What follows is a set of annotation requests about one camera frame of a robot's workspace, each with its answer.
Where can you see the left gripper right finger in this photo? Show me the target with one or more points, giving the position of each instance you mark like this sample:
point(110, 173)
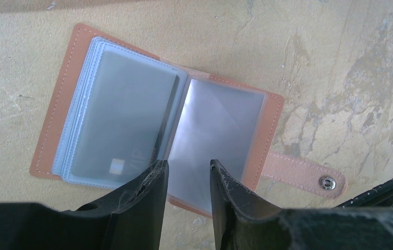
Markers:
point(244, 220)

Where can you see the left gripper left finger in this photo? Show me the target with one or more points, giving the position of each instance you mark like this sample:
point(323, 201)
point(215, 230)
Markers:
point(129, 217)

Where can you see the grey VIP card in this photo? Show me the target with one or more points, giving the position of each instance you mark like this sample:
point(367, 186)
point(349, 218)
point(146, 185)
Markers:
point(122, 120)

